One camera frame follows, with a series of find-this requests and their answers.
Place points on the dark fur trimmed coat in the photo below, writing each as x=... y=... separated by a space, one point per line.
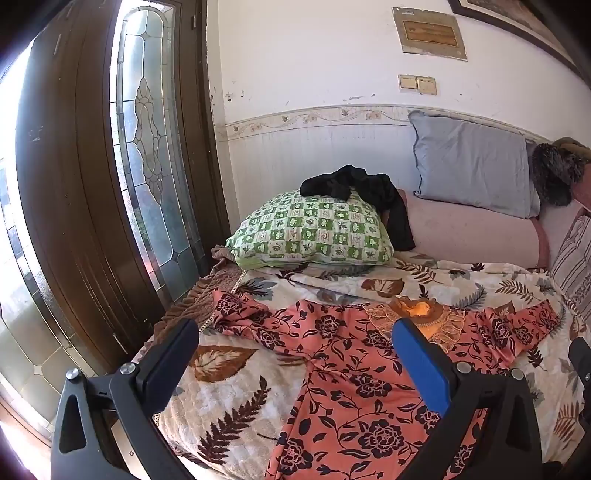
x=554 y=170

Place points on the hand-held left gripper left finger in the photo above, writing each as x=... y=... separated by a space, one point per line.
x=171 y=357

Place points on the brown ruffled bedspread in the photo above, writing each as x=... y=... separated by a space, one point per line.
x=194 y=295

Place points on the wall plaque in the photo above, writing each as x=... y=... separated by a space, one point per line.
x=429 y=33

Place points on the mauve cushion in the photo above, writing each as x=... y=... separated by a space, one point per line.
x=582 y=189

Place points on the orange floral garment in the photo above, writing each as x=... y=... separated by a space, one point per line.
x=351 y=369

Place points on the pink bolster cushion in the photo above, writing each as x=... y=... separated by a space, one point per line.
x=461 y=230

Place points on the striped cushion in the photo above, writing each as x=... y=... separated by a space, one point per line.
x=572 y=263

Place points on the brown wooden door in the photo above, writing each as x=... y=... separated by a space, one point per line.
x=69 y=184

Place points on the leaded glass door panel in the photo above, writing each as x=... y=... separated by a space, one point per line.
x=147 y=138

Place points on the dark framed picture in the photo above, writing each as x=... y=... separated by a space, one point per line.
x=521 y=27

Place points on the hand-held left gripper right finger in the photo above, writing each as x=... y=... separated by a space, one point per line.
x=425 y=364

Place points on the grey blue pillow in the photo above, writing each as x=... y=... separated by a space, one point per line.
x=471 y=161

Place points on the leaf print blanket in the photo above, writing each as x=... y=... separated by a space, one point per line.
x=231 y=401

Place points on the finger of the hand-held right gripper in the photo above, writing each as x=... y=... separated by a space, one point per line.
x=582 y=360

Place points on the beige light switch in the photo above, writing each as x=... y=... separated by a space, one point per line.
x=427 y=85
x=408 y=82

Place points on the green checked pillow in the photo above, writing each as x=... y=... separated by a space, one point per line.
x=300 y=230

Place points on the black garment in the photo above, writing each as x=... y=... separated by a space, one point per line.
x=369 y=184

